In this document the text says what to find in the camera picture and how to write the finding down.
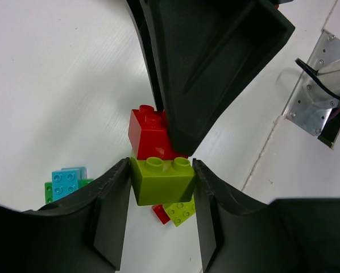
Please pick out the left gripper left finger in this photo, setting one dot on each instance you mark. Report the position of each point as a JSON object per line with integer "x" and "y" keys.
{"x": 82, "y": 232}

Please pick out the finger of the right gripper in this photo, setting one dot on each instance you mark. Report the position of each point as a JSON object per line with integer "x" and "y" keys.
{"x": 137, "y": 15}
{"x": 205, "y": 53}

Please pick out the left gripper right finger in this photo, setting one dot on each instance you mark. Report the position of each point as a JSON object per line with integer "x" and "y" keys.
{"x": 240, "y": 234}

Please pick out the lime and red lego pair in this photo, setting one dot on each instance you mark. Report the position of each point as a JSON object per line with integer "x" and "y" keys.
{"x": 159, "y": 174}

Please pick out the blue and green lego stack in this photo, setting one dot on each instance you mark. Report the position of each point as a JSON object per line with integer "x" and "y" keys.
{"x": 64, "y": 182}

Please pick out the lime green red lego stack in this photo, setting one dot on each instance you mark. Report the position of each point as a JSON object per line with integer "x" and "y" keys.
{"x": 177, "y": 213}

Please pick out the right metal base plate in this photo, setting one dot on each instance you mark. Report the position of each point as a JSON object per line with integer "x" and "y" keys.
{"x": 314, "y": 105}

